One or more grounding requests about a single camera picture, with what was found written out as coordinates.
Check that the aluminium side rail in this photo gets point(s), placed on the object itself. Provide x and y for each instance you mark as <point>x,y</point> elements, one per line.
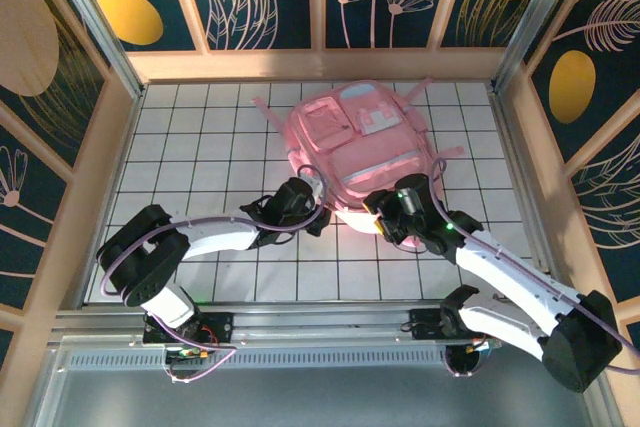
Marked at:
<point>510,147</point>

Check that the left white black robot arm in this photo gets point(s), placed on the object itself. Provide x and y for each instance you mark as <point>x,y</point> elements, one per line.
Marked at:
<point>145,257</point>

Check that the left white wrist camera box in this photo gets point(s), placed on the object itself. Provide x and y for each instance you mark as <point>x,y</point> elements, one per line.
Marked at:
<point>315,184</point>

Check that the pink school backpack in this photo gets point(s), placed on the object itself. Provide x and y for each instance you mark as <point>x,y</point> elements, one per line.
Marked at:
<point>360,142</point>

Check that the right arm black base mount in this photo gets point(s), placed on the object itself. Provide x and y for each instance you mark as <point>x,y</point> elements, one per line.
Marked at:
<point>422,324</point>

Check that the small electronics board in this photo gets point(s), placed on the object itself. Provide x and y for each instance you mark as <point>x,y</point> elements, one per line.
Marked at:
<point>192,353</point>
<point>482,344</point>

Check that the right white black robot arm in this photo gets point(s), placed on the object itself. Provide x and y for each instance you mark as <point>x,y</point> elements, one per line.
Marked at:
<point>580,347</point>

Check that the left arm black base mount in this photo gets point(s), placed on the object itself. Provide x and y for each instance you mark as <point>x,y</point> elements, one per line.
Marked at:
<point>220,322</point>

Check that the long aluminium mounting rail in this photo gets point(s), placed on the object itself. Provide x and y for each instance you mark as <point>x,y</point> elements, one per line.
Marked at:
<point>320,322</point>

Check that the aluminium corner post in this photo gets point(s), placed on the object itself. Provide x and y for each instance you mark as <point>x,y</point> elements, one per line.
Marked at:
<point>97,22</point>
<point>534,22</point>

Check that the slotted grey metal strip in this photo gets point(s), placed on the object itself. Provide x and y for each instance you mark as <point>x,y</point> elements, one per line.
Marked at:
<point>300,359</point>

